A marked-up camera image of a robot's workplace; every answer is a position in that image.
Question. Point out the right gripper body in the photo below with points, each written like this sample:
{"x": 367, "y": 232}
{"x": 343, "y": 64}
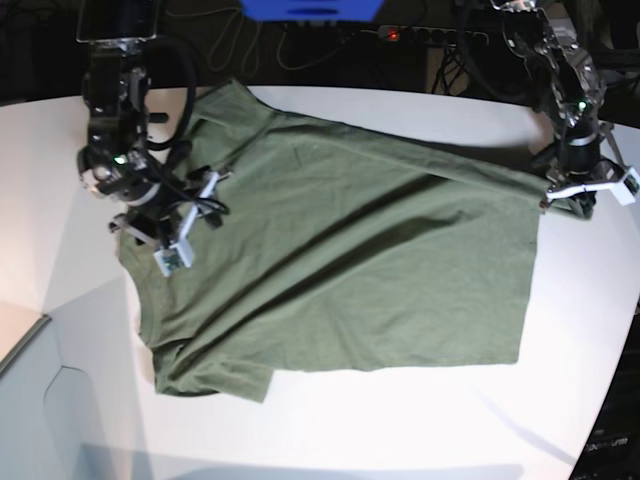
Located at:
{"x": 152, "y": 215}

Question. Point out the green t-shirt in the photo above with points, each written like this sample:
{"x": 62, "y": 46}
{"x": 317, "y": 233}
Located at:
{"x": 344, "y": 249}

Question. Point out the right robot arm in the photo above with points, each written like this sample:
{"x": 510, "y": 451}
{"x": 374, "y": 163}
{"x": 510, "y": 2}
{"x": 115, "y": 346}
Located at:
{"x": 120, "y": 161}

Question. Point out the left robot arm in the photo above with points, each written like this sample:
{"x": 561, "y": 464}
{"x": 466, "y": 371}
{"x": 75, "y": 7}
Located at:
{"x": 570, "y": 90}

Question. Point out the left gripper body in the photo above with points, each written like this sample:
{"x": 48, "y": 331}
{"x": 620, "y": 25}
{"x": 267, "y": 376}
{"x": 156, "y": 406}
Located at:
{"x": 577, "y": 168}

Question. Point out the blue plastic bin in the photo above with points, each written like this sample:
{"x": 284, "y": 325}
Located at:
{"x": 311, "y": 10}

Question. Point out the black power strip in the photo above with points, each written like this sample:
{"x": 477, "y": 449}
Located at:
{"x": 431, "y": 37}

